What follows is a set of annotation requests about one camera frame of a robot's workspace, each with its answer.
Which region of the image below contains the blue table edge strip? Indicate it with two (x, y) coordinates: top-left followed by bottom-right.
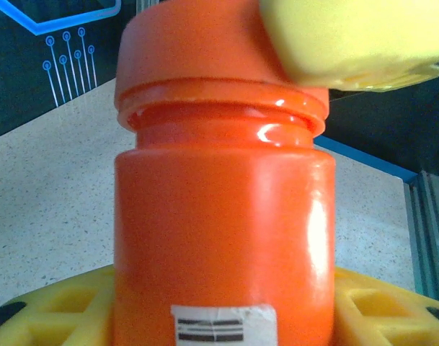
(314, 135), (420, 185)

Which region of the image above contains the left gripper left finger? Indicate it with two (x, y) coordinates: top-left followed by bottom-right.
(0, 265), (116, 346)

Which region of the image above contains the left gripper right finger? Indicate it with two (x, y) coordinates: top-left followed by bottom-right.
(333, 266), (439, 346)

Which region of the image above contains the orange pill bottle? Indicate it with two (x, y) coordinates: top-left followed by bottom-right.
(112, 104), (338, 346)

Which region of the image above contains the aluminium table side rail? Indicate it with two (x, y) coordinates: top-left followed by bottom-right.
(403, 171), (439, 303)

